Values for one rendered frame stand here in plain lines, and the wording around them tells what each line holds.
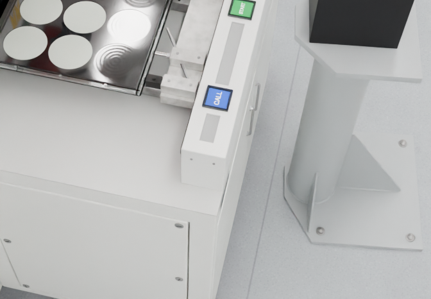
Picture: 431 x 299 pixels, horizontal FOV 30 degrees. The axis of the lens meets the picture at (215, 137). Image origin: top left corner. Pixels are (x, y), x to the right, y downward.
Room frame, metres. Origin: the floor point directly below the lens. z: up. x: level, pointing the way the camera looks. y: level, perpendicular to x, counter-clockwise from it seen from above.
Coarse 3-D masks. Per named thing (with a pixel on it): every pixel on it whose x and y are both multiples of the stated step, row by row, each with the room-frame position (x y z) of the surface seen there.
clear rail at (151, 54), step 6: (168, 0) 1.32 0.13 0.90; (168, 6) 1.30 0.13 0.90; (168, 12) 1.28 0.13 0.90; (162, 18) 1.26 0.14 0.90; (162, 24) 1.24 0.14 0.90; (156, 30) 1.22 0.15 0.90; (162, 30) 1.23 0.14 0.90; (156, 36) 1.20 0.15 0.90; (156, 42) 1.19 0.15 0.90; (156, 48) 1.17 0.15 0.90; (150, 54) 1.15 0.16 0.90; (150, 60) 1.13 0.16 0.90; (144, 66) 1.12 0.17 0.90; (150, 66) 1.12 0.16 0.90; (144, 72) 1.10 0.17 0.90; (144, 78) 1.08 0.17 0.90; (144, 84) 1.07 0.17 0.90; (138, 90) 1.05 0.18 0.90
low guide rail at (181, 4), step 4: (176, 0) 1.37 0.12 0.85; (180, 0) 1.37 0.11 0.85; (184, 0) 1.37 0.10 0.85; (188, 0) 1.37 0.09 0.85; (172, 4) 1.36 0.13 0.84; (176, 4) 1.36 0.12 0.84; (180, 4) 1.36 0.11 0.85; (184, 4) 1.36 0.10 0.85; (188, 4) 1.36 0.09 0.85; (172, 8) 1.36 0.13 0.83; (176, 8) 1.36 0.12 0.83; (180, 8) 1.36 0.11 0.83; (184, 8) 1.36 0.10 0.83
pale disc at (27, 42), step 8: (16, 32) 1.19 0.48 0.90; (24, 32) 1.19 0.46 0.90; (32, 32) 1.19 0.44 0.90; (40, 32) 1.20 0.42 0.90; (8, 40) 1.16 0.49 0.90; (16, 40) 1.17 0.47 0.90; (24, 40) 1.17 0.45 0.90; (32, 40) 1.17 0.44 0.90; (40, 40) 1.17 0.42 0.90; (8, 48) 1.14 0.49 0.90; (16, 48) 1.14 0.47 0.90; (24, 48) 1.15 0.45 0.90; (32, 48) 1.15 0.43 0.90; (40, 48) 1.15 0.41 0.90; (16, 56) 1.12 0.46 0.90; (24, 56) 1.12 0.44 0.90; (32, 56) 1.12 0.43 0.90
